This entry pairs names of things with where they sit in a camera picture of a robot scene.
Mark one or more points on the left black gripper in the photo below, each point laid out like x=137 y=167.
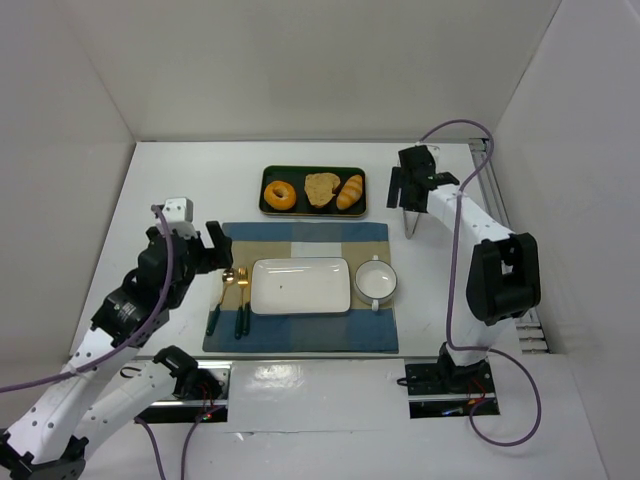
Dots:
x=206 y=251

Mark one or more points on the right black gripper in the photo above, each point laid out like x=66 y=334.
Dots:
x=409 y=201

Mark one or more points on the metal food tongs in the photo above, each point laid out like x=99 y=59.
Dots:
x=410 y=222

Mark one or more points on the brown bread slice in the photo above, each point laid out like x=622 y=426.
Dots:
x=320 y=188

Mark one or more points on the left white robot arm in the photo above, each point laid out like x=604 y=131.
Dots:
x=73 y=418

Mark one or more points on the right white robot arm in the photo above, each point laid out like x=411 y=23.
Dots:
x=444 y=206

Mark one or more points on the golden bread roll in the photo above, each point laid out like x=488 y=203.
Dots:
x=350 y=193

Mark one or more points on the white rectangular plate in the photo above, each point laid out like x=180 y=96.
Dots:
x=300 y=286

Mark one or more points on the orange bagel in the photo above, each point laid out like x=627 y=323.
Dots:
x=280 y=195

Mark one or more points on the dark green serving tray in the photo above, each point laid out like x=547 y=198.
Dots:
x=295 y=175

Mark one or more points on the blue beige checked placemat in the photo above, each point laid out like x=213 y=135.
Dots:
x=358 y=330

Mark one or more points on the gold spoon green handle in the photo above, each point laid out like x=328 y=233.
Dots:
x=228 y=278

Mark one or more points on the gold fork green handle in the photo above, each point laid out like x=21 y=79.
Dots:
x=242 y=282

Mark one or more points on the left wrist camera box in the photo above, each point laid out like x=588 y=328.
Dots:
x=175 y=215

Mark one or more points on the gold knife green handle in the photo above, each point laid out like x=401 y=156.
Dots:
x=247 y=311

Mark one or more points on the white two-handled soup bowl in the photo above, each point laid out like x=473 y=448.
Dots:
x=375 y=283

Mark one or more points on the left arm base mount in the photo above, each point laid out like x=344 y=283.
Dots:
x=207 y=396

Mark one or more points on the aluminium rail frame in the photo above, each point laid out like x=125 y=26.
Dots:
x=500 y=277

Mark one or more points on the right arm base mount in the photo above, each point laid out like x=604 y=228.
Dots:
x=432 y=395

